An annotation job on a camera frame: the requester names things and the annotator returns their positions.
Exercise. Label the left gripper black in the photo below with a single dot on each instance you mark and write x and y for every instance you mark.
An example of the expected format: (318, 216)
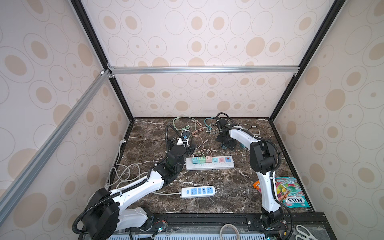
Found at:
(189, 149)

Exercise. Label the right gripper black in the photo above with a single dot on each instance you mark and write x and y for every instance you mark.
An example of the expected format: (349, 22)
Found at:
(230, 146)

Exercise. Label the teal charger plug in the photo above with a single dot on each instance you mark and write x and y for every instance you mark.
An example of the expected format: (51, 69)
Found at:
(195, 160)

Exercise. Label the green charger plug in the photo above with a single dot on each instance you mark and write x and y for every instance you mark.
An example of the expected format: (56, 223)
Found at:
(202, 160)

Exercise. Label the long white power strip pastel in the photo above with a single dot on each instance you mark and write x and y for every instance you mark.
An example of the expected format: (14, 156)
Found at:
(219, 163)

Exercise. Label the short white power strip blue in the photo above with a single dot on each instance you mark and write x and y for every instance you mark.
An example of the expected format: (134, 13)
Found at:
(198, 192)

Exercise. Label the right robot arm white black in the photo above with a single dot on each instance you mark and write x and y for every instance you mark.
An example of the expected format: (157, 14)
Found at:
(264, 159)

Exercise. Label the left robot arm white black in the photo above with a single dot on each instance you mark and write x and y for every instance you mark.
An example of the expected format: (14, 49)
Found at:
(108, 211)

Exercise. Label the orange Fox's candy bag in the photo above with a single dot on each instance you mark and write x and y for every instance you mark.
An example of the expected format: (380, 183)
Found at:
(256, 185)

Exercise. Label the green Fox's candy bag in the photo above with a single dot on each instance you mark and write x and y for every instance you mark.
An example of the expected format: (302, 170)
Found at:
(290, 193)

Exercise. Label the white scissors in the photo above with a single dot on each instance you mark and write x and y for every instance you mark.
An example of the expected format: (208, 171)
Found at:
(303, 233)

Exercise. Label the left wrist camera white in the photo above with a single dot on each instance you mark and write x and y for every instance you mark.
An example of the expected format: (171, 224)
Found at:
(185, 134)

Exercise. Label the silver aluminium rail horizontal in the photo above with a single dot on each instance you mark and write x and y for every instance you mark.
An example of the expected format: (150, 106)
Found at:
(201, 70)

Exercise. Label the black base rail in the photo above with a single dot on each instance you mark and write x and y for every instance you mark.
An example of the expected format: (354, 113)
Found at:
(225, 227)

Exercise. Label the silver aluminium rail diagonal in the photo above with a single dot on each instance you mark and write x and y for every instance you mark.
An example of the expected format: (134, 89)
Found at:
(24, 180)

